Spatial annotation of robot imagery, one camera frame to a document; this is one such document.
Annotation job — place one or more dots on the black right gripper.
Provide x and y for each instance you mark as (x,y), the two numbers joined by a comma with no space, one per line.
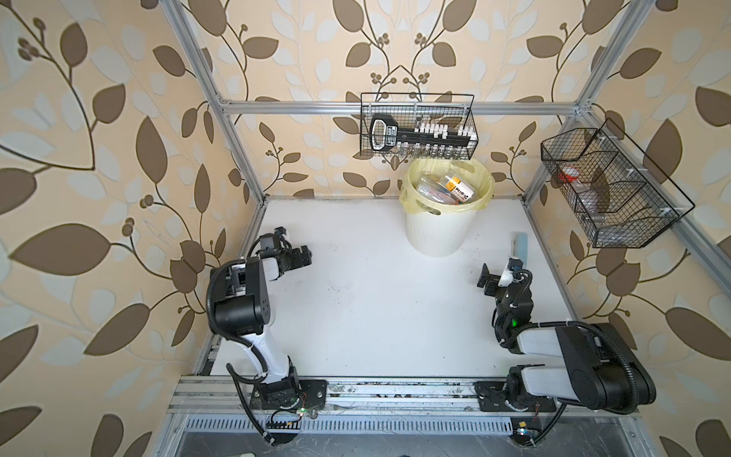
(493,281)

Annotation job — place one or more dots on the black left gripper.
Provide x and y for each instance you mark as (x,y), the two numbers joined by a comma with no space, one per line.
(299,262)

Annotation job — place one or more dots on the tea bottle yellow white label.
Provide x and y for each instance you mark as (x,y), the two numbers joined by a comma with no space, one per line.
(457,187)

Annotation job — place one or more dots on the clear bottle red cap red print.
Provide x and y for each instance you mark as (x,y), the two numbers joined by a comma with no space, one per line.
(435,193)

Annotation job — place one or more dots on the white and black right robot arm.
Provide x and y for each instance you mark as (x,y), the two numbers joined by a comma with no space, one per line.
(597,370)

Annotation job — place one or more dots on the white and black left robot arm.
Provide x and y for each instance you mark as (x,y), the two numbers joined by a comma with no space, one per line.
(239,310)

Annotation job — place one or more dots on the white ribbed waste bin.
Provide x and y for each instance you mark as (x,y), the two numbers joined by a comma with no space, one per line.
(438,230)

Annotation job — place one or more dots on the yellow bin liner bag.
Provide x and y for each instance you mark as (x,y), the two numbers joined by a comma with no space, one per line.
(471,172)

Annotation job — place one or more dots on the red capped item in basket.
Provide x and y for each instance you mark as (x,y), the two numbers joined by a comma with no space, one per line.
(568,175)

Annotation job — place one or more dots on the black rack of white vials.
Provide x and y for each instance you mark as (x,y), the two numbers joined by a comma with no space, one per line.
(385,133)

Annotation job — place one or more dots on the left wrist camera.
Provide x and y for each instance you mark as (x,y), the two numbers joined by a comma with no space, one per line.
(274,243)

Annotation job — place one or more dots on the black wire basket right wall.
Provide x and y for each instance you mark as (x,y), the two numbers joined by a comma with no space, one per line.
(624,198)

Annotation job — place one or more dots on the black wire basket wall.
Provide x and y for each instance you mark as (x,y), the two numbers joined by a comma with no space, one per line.
(624,198)
(453,109)

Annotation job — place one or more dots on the black wire basket back wall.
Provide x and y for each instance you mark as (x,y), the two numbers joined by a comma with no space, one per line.
(453,109)

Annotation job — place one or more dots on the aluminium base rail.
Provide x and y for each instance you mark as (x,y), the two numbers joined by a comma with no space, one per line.
(398,416)

